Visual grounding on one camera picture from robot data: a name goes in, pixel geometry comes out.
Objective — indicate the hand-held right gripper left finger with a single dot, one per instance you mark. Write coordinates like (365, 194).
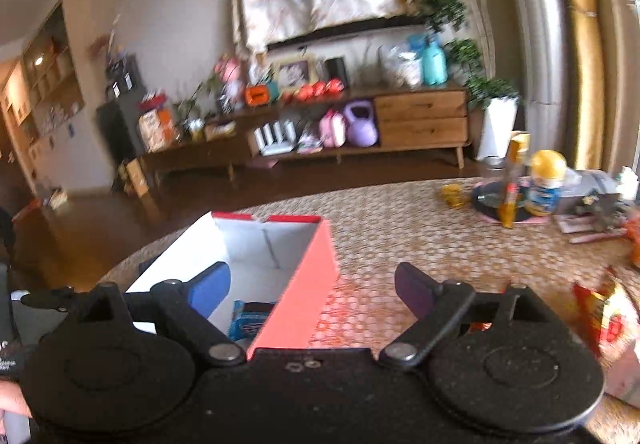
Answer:
(214, 285)

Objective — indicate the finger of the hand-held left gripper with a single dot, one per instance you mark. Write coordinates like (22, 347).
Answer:
(47, 299)

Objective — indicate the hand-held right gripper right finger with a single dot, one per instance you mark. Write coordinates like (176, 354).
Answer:
(414, 289)

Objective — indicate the blue snack packet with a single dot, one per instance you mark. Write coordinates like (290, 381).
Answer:
(250, 321)

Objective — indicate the white storage box red trim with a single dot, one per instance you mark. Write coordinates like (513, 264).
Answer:
(300, 284)

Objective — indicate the person's left hand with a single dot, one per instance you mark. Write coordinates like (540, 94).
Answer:
(12, 399)

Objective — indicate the woven table mat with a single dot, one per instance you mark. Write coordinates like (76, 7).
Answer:
(430, 244)

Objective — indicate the yellow cup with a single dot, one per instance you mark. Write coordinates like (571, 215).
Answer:
(456, 196)

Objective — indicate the black round tray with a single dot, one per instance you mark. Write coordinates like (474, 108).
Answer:
(487, 201)

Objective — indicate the long wooden TV cabinet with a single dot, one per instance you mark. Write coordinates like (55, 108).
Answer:
(225, 149)

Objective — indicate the dark round tray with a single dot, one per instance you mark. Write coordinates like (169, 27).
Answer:
(540, 220)

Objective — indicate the tall yellow box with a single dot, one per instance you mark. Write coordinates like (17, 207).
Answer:
(515, 174)

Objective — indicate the wooden cabinet drawer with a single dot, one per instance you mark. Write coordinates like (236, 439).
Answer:
(420, 105)
(422, 132)

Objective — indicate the white router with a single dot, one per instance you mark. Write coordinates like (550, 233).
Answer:
(274, 137)

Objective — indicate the orange white carton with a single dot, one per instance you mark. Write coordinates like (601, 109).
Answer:
(156, 130)

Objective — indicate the yellow lid can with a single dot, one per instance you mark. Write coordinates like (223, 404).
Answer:
(546, 184)

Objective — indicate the purple kettlebell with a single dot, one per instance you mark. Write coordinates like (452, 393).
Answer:
(361, 127)

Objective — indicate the magazine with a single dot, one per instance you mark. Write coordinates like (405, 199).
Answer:
(575, 224)

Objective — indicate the pink kettlebell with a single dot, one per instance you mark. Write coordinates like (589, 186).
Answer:
(332, 129)

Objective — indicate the white plant pot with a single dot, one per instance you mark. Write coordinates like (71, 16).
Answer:
(497, 127)

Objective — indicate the black small cabinet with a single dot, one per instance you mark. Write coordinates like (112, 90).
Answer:
(117, 129)

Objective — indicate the red yellow snack bag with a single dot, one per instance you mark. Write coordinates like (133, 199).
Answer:
(602, 309)

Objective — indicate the orange table clock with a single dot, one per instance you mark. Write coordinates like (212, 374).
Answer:
(257, 95)

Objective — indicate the grey pouch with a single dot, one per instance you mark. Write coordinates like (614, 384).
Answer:
(590, 189)

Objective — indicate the pink doll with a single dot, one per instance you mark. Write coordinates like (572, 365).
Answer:
(229, 77)

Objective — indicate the red round ornament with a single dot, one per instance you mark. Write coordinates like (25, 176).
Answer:
(320, 90)
(303, 93)
(336, 86)

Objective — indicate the clear plastic jar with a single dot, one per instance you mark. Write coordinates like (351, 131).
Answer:
(402, 67)

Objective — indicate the pink white snack packet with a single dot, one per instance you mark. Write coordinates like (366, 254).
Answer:
(625, 369)

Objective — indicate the teal jug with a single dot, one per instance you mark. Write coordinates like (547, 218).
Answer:
(434, 64)

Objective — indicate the black speaker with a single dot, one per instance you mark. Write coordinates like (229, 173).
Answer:
(337, 70)

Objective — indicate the black television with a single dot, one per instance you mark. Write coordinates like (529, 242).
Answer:
(345, 30)

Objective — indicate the grey tower air conditioner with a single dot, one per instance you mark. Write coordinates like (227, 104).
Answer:
(537, 24)

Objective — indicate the golden rolled mat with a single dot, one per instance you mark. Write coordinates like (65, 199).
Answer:
(582, 49)

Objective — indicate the wall shelving unit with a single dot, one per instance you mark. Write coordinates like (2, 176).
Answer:
(45, 74)

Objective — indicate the wooden picture frame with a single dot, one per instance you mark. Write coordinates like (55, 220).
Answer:
(295, 73)

